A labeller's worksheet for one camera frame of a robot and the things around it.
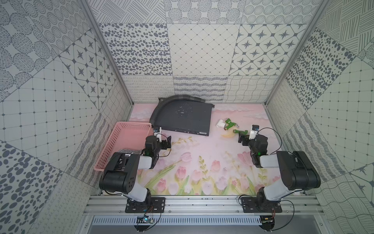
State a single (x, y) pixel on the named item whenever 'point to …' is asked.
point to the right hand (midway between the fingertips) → (246, 133)
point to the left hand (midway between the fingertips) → (160, 133)
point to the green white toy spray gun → (226, 124)
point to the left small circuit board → (144, 219)
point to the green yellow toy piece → (243, 132)
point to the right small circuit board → (268, 221)
